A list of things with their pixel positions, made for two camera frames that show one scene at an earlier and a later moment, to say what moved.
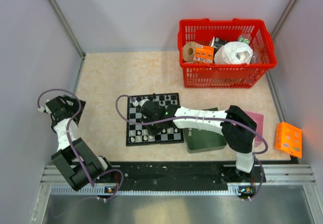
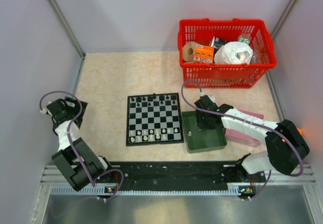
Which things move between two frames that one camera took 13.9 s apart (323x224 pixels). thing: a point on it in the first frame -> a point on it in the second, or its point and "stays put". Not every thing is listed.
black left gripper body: (69, 108) stays put
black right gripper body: (155, 129) -> (203, 121)
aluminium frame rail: (63, 19) stays put
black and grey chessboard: (139, 134) stays put
